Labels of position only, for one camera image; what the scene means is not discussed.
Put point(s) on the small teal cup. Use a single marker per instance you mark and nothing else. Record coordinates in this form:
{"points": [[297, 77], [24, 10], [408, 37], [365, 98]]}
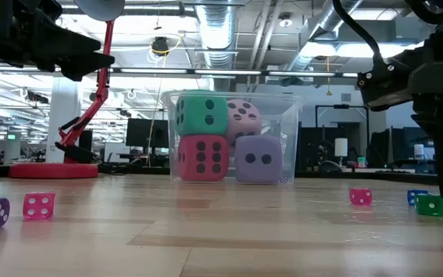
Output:
{"points": [[361, 161]]}

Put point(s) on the red desk lamp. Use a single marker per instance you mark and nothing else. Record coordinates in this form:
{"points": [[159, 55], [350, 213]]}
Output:
{"points": [[108, 42]]}

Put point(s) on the pink foam die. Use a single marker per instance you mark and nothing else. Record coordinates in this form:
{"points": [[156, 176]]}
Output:
{"points": [[244, 123]]}

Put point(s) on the dark desk monitor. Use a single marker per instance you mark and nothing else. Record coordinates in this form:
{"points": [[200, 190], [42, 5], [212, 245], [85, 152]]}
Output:
{"points": [[402, 142]]}

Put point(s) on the long ceiling light bar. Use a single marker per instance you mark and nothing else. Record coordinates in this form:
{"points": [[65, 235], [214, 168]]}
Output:
{"points": [[225, 72]]}

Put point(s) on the black ceiling device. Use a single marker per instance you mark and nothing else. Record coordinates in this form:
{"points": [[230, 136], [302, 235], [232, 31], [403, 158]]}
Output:
{"points": [[160, 45]]}

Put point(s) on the white cup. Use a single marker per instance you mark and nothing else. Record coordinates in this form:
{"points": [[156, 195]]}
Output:
{"points": [[418, 151]]}

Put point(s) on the yellow hanging tag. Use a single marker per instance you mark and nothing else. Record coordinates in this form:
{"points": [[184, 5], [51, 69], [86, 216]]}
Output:
{"points": [[328, 91]]}

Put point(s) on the small blue translucent die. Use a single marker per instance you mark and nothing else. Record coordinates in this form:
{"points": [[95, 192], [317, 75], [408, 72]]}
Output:
{"points": [[412, 196]]}

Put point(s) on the clear plastic bin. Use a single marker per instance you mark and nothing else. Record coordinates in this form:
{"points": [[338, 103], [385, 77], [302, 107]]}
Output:
{"points": [[294, 115]]}

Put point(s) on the red foam die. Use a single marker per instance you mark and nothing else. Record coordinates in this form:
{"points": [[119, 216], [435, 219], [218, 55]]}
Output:
{"points": [[190, 169]]}

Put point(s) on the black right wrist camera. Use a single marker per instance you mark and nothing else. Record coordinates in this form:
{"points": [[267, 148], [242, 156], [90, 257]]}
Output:
{"points": [[383, 84]]}

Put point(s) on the small pink translucent die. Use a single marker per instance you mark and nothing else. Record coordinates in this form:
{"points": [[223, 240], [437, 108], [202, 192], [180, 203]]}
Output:
{"points": [[38, 205], [360, 196]]}

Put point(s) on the white cylinder lamp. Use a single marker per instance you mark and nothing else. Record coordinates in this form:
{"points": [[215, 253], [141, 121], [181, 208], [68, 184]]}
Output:
{"points": [[341, 147]]}

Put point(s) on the teal foam die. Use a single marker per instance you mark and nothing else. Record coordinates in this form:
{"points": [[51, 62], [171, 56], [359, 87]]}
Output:
{"points": [[194, 115]]}

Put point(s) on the black computer monitor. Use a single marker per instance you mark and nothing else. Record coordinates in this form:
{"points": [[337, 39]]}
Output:
{"points": [[146, 132]]}

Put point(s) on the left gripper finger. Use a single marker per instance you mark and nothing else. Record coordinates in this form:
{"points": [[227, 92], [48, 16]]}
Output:
{"points": [[79, 40], [87, 65]]}

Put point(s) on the silver ceiling duct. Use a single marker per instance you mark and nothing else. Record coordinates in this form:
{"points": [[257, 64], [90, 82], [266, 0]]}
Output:
{"points": [[217, 31], [321, 19]]}

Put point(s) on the small green translucent die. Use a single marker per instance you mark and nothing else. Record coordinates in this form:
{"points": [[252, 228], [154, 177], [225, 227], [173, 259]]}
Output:
{"points": [[430, 205]]}

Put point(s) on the lavender foam die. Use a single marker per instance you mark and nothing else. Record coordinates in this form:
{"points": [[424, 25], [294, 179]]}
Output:
{"points": [[258, 173]]}

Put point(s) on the black rectangular frame stand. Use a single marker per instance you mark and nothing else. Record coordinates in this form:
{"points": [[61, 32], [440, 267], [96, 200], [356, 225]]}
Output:
{"points": [[342, 106]]}

